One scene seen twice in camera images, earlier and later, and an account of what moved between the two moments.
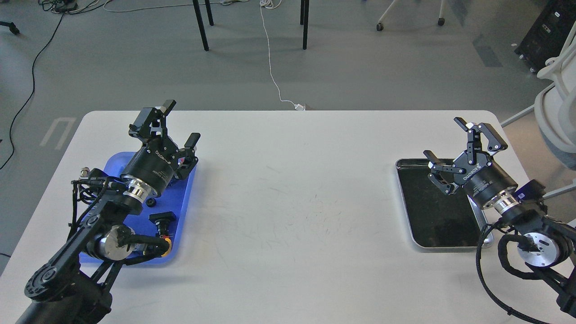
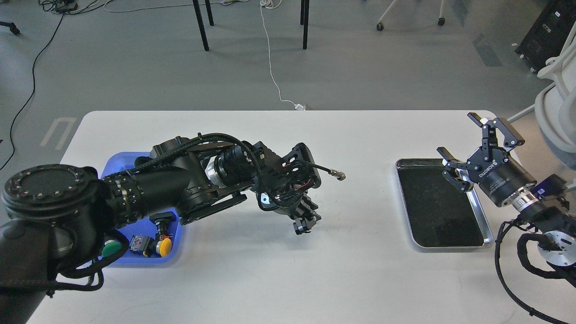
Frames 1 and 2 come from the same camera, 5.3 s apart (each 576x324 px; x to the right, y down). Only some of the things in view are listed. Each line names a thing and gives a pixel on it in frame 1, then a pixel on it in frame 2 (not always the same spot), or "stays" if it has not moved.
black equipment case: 546,37 stays
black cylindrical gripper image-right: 483,178 -> 498,176
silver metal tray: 436,219 stays
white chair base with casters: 441,20 stays
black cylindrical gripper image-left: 154,163 -> 297,205
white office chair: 555,105 stays
